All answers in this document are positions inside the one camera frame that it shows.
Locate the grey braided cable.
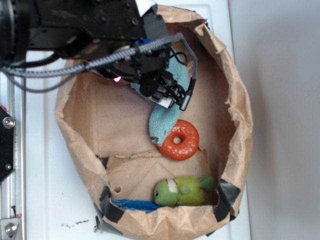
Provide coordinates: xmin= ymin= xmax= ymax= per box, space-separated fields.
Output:
xmin=0 ymin=32 xmax=198 ymax=112

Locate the dark blue cloth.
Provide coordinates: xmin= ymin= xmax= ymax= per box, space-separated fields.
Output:
xmin=111 ymin=199 xmax=162 ymax=214

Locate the orange toy donut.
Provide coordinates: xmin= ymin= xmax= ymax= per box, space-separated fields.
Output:
xmin=158 ymin=119 xmax=200 ymax=161

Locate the brown paper bag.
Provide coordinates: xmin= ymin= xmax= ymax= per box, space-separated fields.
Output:
xmin=55 ymin=5 xmax=253 ymax=240

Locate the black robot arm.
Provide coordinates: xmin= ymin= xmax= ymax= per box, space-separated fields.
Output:
xmin=0 ymin=0 xmax=196 ymax=110

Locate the aluminium frame rail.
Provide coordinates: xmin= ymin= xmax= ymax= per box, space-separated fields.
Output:
xmin=0 ymin=73 xmax=27 ymax=240

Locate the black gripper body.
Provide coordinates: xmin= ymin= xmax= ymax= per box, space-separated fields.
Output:
xmin=98 ymin=44 xmax=193 ymax=111

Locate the light blue cloth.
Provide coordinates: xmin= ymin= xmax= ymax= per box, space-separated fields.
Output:
xmin=143 ymin=56 xmax=190 ymax=146

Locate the black mounting bracket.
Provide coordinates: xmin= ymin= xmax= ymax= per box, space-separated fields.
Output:
xmin=0 ymin=105 xmax=16 ymax=184

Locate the green plush toy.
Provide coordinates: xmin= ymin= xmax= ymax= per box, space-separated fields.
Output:
xmin=153 ymin=176 xmax=215 ymax=207

